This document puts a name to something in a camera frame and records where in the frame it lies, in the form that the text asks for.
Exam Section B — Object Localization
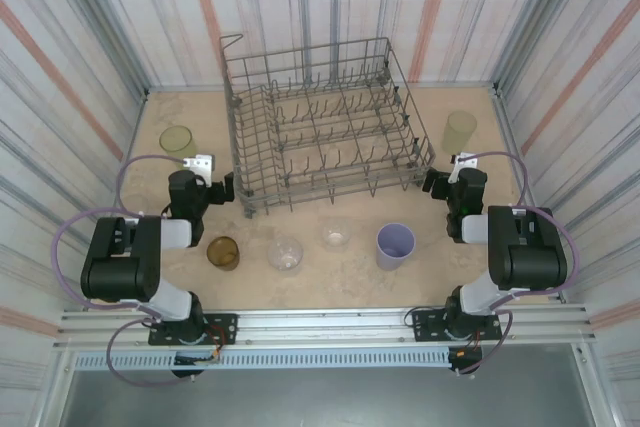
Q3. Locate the lavender plastic cup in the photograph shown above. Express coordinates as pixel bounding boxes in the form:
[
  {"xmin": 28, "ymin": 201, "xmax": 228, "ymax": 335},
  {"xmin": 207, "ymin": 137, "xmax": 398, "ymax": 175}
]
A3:
[{"xmin": 375, "ymin": 223, "xmax": 417, "ymax": 272}]

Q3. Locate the pale green frosted cup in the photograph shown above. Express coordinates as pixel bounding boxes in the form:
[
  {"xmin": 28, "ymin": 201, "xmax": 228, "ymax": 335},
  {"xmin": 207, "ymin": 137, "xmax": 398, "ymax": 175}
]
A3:
[{"xmin": 441, "ymin": 110, "xmax": 479, "ymax": 153}]

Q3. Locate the grey wire dish rack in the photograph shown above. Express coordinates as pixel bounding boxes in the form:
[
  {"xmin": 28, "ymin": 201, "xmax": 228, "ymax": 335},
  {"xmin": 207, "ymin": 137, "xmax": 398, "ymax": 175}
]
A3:
[{"xmin": 218, "ymin": 34, "xmax": 435, "ymax": 221}]

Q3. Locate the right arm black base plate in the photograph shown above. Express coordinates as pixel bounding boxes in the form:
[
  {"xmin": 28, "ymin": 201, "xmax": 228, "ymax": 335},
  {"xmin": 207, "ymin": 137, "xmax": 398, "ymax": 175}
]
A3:
[{"xmin": 412, "ymin": 307, "xmax": 503, "ymax": 343}]

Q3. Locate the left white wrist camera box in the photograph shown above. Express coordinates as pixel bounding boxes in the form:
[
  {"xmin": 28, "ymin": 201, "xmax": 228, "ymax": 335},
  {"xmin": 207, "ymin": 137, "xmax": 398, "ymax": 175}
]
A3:
[{"xmin": 180, "ymin": 153, "xmax": 217, "ymax": 183}]

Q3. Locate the amber translucent cup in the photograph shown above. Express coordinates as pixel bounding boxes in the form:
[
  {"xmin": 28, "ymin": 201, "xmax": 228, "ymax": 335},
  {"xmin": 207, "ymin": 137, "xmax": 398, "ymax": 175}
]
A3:
[{"xmin": 206, "ymin": 235, "xmax": 241, "ymax": 272}]

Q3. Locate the small clear glass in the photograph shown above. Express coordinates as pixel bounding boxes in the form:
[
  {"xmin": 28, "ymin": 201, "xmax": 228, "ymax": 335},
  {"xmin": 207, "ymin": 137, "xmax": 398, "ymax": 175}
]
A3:
[{"xmin": 321, "ymin": 216, "xmax": 351, "ymax": 252}]

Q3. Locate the clear round glass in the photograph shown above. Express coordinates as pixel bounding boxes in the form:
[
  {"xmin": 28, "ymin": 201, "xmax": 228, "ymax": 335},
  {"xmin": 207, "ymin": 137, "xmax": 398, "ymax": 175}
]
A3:
[{"xmin": 266, "ymin": 235, "xmax": 305, "ymax": 276}]

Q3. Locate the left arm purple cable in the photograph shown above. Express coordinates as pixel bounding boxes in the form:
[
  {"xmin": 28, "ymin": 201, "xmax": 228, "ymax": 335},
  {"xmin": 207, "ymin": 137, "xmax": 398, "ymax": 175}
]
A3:
[{"xmin": 53, "ymin": 154, "xmax": 196, "ymax": 388}]

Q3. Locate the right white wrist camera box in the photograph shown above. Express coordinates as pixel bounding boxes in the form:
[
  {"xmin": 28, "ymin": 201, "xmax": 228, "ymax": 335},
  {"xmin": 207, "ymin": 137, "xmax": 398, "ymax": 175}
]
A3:
[{"xmin": 448, "ymin": 151, "xmax": 480, "ymax": 183}]

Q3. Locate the grey metal panel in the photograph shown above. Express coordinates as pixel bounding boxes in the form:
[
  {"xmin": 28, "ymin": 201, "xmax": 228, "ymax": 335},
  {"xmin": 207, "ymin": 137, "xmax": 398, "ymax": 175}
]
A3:
[{"xmin": 34, "ymin": 369, "xmax": 621, "ymax": 427}]

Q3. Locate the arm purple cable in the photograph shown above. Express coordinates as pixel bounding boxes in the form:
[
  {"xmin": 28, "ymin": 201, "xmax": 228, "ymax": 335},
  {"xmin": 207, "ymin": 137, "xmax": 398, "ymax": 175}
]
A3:
[
  {"xmin": 452, "ymin": 150, "xmax": 582, "ymax": 378},
  {"xmin": 53, "ymin": 154, "xmax": 196, "ymax": 388}
]

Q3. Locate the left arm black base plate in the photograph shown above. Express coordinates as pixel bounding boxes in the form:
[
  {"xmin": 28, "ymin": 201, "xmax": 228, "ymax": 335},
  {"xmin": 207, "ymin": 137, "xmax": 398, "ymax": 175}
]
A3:
[{"xmin": 148, "ymin": 313, "xmax": 239, "ymax": 347}]

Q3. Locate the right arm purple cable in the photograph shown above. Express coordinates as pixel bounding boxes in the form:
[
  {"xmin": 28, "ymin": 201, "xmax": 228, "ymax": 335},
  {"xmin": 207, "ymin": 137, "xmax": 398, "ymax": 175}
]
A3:
[{"xmin": 452, "ymin": 150, "xmax": 582, "ymax": 378}]

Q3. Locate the slotted grey cable tray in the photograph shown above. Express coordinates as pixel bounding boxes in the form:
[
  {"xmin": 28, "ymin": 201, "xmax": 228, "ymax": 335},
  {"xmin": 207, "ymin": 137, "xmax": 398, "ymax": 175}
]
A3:
[{"xmin": 72, "ymin": 349, "xmax": 454, "ymax": 372}]

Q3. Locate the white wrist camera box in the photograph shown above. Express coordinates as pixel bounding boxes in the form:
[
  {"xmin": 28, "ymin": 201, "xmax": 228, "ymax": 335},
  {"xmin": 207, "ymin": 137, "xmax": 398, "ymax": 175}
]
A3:
[
  {"xmin": 448, "ymin": 151, "xmax": 480, "ymax": 183},
  {"xmin": 180, "ymin": 153, "xmax": 217, "ymax": 183}
]

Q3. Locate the yellow-green translucent cup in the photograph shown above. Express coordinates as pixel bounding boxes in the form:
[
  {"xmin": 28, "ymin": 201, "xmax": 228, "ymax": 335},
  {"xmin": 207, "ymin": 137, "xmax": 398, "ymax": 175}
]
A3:
[{"xmin": 158, "ymin": 125, "xmax": 198, "ymax": 158}]

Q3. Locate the aluminium mounting rail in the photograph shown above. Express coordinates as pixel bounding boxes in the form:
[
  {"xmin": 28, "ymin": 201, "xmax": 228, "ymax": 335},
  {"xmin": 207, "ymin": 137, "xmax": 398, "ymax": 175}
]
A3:
[{"xmin": 52, "ymin": 304, "xmax": 599, "ymax": 348}]

